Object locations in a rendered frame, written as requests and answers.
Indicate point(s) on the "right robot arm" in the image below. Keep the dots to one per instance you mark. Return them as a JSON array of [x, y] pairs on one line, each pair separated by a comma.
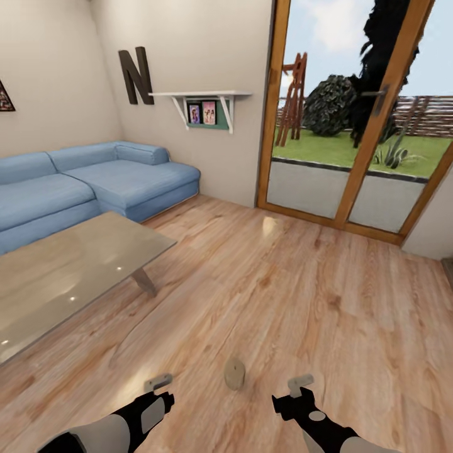
[[320, 434]]

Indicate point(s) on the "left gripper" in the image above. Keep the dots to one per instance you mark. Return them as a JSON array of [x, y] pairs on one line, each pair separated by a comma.
[[168, 400]]

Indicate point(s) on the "decorative sign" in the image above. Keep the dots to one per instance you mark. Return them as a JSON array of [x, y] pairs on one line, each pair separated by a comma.
[[139, 78]]

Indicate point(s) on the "sofa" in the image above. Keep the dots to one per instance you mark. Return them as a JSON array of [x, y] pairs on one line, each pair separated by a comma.
[[46, 192]]

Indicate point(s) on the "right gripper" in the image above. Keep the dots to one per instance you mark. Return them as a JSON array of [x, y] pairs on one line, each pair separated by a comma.
[[289, 406]]

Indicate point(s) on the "door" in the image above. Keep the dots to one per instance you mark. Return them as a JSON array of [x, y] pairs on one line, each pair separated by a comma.
[[359, 119]]

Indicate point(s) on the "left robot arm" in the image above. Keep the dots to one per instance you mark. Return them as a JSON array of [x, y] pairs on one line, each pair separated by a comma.
[[120, 432]]

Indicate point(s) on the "pillar candle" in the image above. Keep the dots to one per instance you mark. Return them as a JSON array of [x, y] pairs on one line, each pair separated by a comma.
[[234, 374]]

